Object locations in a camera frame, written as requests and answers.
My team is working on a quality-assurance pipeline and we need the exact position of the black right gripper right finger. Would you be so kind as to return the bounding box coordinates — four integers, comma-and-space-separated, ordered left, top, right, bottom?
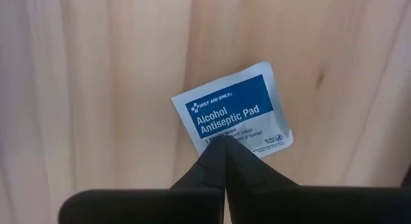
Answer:
224, 136, 411, 224

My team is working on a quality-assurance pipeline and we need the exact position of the white antiseptic towelette packet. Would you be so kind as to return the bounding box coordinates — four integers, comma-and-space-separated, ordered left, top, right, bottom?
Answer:
171, 61, 293, 159

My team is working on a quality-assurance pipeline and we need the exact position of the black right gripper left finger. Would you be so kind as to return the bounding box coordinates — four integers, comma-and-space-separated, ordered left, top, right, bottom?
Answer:
58, 136, 227, 224

